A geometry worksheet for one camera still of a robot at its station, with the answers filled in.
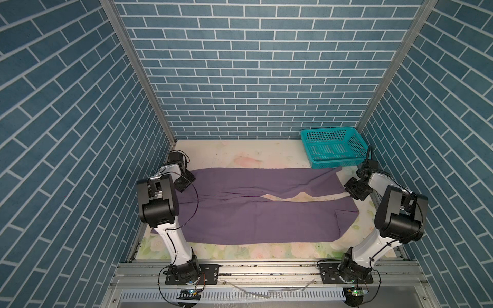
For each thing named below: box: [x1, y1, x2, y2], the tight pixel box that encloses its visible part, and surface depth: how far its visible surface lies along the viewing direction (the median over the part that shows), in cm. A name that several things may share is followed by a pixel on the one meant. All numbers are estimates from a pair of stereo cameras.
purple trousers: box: [151, 166, 359, 245], surface depth 93 cm
